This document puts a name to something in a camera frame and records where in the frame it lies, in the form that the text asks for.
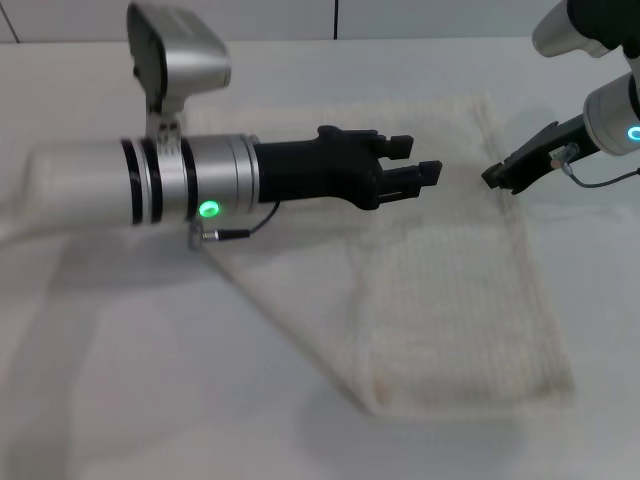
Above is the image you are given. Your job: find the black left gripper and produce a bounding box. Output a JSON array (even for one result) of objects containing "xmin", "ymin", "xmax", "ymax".
[{"xmin": 254, "ymin": 124, "xmax": 444, "ymax": 212}]

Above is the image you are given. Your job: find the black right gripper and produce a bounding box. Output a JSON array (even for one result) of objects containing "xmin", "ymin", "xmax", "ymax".
[{"xmin": 480, "ymin": 114, "xmax": 599, "ymax": 195}]

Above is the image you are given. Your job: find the white ribbed towel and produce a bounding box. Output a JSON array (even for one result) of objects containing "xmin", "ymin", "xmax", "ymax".
[{"xmin": 182, "ymin": 92, "xmax": 576, "ymax": 419}]

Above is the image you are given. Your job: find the grey right gripper cable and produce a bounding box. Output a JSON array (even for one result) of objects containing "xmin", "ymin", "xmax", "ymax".
[{"xmin": 548, "ymin": 143, "xmax": 640, "ymax": 190}]

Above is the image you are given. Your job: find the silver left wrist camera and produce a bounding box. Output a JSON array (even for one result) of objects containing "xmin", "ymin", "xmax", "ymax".
[{"xmin": 125, "ymin": 2, "xmax": 233, "ymax": 151}]

